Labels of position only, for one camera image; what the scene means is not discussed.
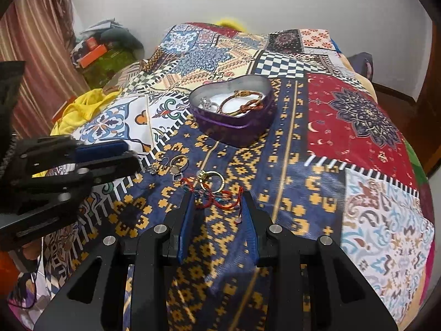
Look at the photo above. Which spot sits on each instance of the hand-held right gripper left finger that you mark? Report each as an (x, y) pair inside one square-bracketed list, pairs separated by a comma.
[(187, 229)]

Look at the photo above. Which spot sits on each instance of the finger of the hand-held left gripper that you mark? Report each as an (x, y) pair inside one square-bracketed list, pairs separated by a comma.
[(100, 150), (103, 170)]

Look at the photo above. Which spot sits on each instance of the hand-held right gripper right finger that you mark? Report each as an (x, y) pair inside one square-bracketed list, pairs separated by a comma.
[(248, 229)]

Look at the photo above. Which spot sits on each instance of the purple heart-shaped tin box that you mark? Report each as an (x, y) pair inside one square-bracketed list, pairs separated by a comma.
[(237, 124)]

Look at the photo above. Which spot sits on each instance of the silver jewelry piece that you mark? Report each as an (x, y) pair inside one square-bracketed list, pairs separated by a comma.
[(206, 104)]

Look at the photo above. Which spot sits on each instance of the yellow cloth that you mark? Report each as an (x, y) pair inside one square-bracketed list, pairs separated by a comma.
[(81, 110)]

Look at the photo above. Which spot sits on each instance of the silver flower earring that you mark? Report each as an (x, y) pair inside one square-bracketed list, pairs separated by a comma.
[(153, 169)]

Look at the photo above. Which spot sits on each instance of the thin wooden stick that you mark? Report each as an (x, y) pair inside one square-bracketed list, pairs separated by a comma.
[(149, 110)]

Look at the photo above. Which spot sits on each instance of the striped brown curtain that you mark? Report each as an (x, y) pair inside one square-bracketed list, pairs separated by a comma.
[(38, 41)]

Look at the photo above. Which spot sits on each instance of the orange box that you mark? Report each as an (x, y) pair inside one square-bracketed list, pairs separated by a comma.
[(91, 57)]

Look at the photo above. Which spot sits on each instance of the pile of clutter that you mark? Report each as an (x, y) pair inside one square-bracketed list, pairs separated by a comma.
[(106, 51)]

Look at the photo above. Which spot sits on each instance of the patchwork printed blanket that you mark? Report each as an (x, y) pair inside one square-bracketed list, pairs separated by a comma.
[(344, 144)]

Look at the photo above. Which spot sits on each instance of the green cloth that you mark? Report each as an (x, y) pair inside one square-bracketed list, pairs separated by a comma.
[(415, 165)]

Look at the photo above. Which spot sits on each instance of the yellow plush item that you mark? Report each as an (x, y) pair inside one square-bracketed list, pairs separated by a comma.
[(231, 23)]

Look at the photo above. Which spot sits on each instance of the dark purple bag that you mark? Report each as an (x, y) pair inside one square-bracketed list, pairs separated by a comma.
[(363, 62)]

